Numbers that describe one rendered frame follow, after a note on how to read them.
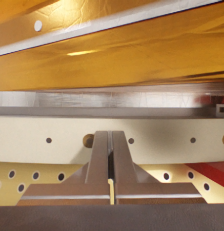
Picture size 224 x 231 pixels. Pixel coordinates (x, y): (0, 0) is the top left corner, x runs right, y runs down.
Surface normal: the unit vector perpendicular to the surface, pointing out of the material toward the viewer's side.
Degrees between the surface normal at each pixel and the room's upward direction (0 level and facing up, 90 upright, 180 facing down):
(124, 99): 90
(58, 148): 90
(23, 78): 90
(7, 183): 62
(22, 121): 90
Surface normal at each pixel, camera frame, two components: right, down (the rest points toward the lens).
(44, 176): -0.07, -0.40
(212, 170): -0.98, 0.01
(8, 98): -0.15, 0.07
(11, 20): -0.47, 0.18
